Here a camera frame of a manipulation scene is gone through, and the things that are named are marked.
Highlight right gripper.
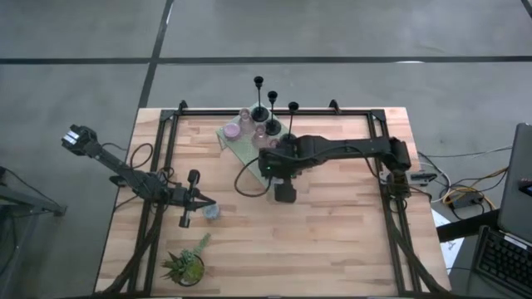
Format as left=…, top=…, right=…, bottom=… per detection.
left=257, top=144, right=303, bottom=204

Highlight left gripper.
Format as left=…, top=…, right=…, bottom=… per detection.
left=169, top=169, right=218, bottom=228

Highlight speckled ceramic tealight holder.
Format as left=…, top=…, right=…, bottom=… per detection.
left=202, top=203, right=221, bottom=221

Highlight tall black candlestick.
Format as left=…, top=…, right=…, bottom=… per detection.
left=250, top=76, right=270, bottom=124
left=278, top=100, right=299, bottom=145
left=264, top=90, right=283, bottom=137

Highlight purple round candle holder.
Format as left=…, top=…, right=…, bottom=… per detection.
left=223, top=122, right=241, bottom=141

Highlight green perforated metal shelf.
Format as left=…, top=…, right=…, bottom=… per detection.
left=214, top=102, right=292, bottom=192

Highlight succulent plant in black pot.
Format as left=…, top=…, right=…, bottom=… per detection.
left=160, top=232, right=213, bottom=288

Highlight grey metal stand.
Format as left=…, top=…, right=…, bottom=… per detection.
left=0, top=165, right=67, bottom=299

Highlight black power adapter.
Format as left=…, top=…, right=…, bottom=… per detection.
left=451, top=194, right=479, bottom=211

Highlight white paper sheet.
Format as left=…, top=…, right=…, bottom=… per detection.
left=431, top=208, right=465, bottom=273

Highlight grey laptop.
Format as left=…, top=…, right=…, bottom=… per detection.
left=497, top=122, right=532, bottom=246

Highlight black keyboard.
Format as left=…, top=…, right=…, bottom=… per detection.
left=473, top=226, right=532, bottom=299

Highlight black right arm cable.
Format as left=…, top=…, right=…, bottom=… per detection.
left=233, top=155, right=278, bottom=199

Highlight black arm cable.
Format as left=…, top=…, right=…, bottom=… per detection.
left=233, top=155, right=278, bottom=199
left=101, top=142, right=175, bottom=200

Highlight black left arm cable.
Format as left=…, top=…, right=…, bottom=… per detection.
left=101, top=142, right=175, bottom=200

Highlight black metal table frame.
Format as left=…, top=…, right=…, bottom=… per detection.
left=95, top=99, right=452, bottom=298

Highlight white cable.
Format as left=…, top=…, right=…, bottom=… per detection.
left=417, top=145, right=513, bottom=204

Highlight yellow cable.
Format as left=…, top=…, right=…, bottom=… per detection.
left=441, top=166, right=510, bottom=209

